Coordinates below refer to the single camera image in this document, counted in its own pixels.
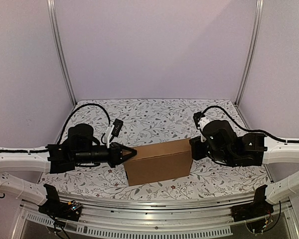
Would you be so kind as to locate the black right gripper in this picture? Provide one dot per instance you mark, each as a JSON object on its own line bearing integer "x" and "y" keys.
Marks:
{"x": 196, "y": 148}

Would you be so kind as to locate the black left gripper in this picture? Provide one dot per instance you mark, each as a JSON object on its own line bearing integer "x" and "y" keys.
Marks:
{"x": 115, "y": 154}

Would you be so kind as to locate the brown cardboard box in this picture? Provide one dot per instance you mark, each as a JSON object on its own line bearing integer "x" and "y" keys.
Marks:
{"x": 159, "y": 162}

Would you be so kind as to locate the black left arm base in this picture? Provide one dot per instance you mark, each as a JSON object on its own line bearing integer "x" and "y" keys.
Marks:
{"x": 55, "y": 208}

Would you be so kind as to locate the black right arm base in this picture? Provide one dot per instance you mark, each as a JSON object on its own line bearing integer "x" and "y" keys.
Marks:
{"x": 257, "y": 208}

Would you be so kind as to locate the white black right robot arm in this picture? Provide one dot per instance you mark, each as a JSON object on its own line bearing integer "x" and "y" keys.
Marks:
{"x": 219, "y": 142}

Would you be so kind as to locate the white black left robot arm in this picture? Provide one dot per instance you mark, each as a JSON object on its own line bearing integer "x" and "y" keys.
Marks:
{"x": 80, "y": 149}

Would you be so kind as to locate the floral patterned table mat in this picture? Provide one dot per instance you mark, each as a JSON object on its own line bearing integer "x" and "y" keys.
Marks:
{"x": 154, "y": 121}

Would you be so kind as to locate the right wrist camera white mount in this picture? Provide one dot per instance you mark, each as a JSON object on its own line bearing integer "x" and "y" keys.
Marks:
{"x": 201, "y": 121}

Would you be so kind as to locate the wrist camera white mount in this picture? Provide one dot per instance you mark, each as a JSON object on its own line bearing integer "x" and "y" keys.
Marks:
{"x": 201, "y": 121}
{"x": 112, "y": 131}

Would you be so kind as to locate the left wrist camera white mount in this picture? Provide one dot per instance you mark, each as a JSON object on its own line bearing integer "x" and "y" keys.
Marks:
{"x": 112, "y": 131}

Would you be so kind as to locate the aluminium front rail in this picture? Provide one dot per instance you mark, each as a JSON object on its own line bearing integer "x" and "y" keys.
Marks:
{"x": 209, "y": 218}

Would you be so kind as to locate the right aluminium frame post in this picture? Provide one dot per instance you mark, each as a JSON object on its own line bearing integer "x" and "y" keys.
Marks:
{"x": 251, "y": 51}

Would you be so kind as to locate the aluminium frame post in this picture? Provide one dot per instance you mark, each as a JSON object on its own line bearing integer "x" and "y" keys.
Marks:
{"x": 59, "y": 50}
{"x": 251, "y": 51}

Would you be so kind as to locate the left aluminium frame post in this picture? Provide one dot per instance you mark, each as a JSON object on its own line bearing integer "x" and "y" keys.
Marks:
{"x": 59, "y": 50}

